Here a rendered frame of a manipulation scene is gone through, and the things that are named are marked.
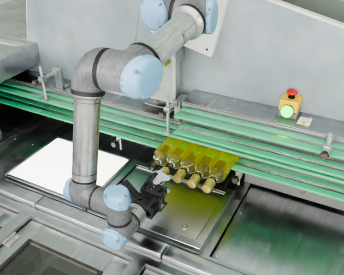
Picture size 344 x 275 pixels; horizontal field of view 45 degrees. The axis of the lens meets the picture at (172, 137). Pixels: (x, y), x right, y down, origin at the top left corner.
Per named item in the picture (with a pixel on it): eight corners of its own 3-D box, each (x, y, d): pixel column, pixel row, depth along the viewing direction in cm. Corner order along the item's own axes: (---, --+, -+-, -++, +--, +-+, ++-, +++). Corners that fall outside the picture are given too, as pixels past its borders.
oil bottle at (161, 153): (176, 138, 177) (151, 165, 161) (176, 127, 174) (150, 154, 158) (188, 142, 175) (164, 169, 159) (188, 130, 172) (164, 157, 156)
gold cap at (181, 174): (177, 175, 154) (172, 181, 151) (177, 167, 152) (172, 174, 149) (186, 178, 153) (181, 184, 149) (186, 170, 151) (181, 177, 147)
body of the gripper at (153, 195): (168, 202, 144) (150, 225, 135) (147, 195, 148) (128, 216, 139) (168, 185, 140) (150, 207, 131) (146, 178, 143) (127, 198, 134)
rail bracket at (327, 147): (324, 138, 146) (316, 158, 136) (328, 120, 142) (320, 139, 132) (336, 141, 144) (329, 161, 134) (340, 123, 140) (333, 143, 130)
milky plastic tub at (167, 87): (149, 88, 187) (138, 95, 180) (147, 39, 175) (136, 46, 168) (183, 95, 180) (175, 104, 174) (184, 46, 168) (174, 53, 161)
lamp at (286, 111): (280, 113, 155) (278, 117, 153) (282, 103, 152) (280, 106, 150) (292, 116, 153) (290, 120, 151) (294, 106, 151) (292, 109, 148)
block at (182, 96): (180, 113, 178) (172, 120, 173) (180, 93, 173) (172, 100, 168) (187, 114, 177) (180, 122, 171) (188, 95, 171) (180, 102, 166)
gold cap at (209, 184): (205, 179, 149) (199, 185, 145) (213, 177, 146) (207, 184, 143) (209, 186, 149) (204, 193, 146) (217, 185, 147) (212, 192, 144)
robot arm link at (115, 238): (119, 235, 120) (122, 256, 124) (140, 212, 128) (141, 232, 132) (97, 227, 123) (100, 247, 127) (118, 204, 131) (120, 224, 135)
